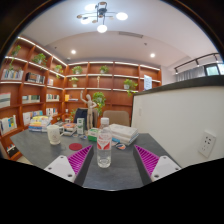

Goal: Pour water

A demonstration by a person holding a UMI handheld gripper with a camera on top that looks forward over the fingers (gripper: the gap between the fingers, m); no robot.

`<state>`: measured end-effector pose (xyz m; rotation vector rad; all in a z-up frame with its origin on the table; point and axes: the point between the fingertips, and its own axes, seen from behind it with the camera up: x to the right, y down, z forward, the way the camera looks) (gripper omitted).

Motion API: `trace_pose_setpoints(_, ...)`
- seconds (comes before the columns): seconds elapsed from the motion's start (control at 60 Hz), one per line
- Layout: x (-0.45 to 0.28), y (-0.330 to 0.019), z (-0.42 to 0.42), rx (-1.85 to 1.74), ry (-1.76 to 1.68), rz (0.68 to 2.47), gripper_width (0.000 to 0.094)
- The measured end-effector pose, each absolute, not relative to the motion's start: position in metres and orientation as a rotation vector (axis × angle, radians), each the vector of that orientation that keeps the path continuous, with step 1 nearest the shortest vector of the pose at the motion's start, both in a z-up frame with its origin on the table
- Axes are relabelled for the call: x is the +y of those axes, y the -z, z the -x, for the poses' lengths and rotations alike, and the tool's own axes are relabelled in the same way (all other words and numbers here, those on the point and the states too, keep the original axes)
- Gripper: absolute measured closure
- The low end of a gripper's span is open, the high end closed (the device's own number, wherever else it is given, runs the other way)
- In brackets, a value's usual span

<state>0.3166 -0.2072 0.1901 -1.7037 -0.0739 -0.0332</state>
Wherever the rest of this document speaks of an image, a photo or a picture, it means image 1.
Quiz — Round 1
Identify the white ceramic mug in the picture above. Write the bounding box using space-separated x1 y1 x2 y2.
47 125 60 145

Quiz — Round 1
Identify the tan leather chair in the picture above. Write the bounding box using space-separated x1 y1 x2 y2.
103 110 130 126

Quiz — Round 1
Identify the wooden artist mannequin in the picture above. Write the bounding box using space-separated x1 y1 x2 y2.
80 93 97 129

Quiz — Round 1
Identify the red round coaster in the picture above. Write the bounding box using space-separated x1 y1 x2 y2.
69 143 82 151

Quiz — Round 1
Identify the dark blue chair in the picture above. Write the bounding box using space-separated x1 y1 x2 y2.
74 108 98 128

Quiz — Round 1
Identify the clear plastic water bottle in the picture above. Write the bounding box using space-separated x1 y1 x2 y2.
97 117 112 168

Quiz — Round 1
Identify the colourful book stack left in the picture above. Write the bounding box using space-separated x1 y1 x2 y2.
28 116 52 132

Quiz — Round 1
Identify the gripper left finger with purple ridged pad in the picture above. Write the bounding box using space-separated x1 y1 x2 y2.
43 144 94 184

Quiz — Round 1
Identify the ceiling chandelier lamp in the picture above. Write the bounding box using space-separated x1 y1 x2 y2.
77 1 128 33

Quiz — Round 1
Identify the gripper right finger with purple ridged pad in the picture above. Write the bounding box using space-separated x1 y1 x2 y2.
133 144 182 183

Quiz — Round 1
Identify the wooden wall bookshelf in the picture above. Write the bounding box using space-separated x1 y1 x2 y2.
0 37 162 160

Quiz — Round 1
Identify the potted green plant centre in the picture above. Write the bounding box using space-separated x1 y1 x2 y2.
93 92 106 115

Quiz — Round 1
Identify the white wall power socket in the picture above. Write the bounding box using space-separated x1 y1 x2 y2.
199 132 216 158

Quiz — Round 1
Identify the green white small box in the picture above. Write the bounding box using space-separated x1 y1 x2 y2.
88 128 99 142

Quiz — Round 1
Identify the white tall carton box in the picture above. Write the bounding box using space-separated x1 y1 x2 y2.
77 118 85 135

